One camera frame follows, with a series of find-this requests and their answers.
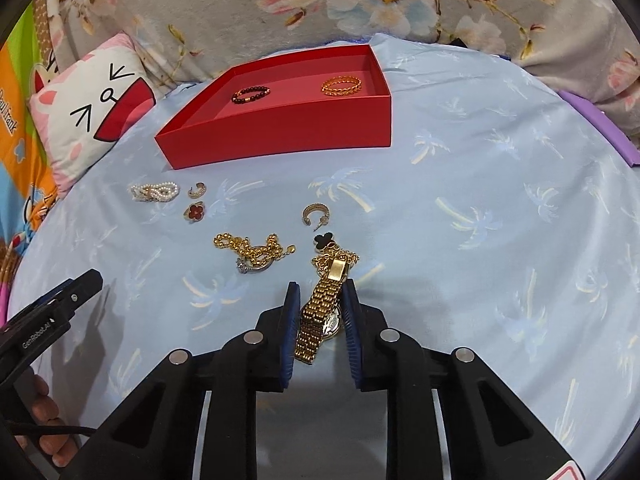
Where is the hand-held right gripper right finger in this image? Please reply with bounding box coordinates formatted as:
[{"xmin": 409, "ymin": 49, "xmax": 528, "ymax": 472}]
[{"xmin": 340, "ymin": 277, "xmax": 588, "ymax": 480}]

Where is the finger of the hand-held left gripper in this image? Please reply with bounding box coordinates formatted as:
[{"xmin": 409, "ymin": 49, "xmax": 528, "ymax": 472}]
[
  {"xmin": 19, "ymin": 282, "xmax": 75, "ymax": 315},
  {"xmin": 47, "ymin": 269, "xmax": 104, "ymax": 328}
]

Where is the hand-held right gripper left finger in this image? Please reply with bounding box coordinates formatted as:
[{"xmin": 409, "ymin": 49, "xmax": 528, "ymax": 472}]
[{"xmin": 67, "ymin": 281, "xmax": 303, "ymax": 480}]

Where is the gold wristwatch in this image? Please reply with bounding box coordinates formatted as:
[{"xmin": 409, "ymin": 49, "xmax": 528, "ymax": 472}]
[{"xmin": 292, "ymin": 255, "xmax": 351, "ymax": 365}]

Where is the black clover gold necklace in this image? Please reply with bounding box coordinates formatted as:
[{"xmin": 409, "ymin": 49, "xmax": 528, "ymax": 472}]
[{"xmin": 311, "ymin": 231, "xmax": 361, "ymax": 281}]

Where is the gold ball chain bracelet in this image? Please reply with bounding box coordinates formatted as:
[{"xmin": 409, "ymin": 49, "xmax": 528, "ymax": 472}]
[{"xmin": 214, "ymin": 232, "xmax": 296, "ymax": 268}]

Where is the white pearl bracelet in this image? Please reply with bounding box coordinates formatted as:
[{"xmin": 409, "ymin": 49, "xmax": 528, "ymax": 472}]
[{"xmin": 130, "ymin": 181, "xmax": 180, "ymax": 204}]

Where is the large gold hoop earring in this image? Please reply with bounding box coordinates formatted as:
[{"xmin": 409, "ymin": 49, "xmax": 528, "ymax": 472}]
[{"xmin": 301, "ymin": 202, "xmax": 330, "ymax": 231}]

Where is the red cardboard box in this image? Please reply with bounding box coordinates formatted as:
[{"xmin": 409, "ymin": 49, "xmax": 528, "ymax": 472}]
[{"xmin": 154, "ymin": 44, "xmax": 392, "ymax": 170}]

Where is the person's left hand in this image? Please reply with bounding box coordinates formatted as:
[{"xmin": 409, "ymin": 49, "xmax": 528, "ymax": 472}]
[{"xmin": 14, "ymin": 372, "xmax": 68, "ymax": 468}]

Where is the colourful cartoon sheet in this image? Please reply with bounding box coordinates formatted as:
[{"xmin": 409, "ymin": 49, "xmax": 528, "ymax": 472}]
[{"xmin": 0, "ymin": 0, "xmax": 68, "ymax": 311}]

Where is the white cat face pillow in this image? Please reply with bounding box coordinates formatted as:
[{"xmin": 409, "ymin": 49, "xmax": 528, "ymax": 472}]
[{"xmin": 29, "ymin": 33, "xmax": 158, "ymax": 193}]

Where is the grey floral blanket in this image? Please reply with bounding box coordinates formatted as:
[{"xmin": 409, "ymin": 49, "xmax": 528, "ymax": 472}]
[{"xmin": 30, "ymin": 0, "xmax": 640, "ymax": 136}]

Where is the purple notebook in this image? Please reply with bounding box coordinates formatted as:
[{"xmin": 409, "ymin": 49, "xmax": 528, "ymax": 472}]
[{"xmin": 557, "ymin": 89, "xmax": 640, "ymax": 167}]

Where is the black cable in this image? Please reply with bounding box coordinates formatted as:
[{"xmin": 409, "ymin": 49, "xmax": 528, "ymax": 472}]
[{"xmin": 7, "ymin": 422, "xmax": 98, "ymax": 439}]

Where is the dark bead bracelet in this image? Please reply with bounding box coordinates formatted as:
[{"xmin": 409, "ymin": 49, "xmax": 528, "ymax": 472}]
[{"xmin": 231, "ymin": 86, "xmax": 272, "ymax": 106}]

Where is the gold chain bangle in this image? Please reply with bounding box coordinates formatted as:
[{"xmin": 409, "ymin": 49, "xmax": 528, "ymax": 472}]
[{"xmin": 320, "ymin": 75, "xmax": 362, "ymax": 97}]

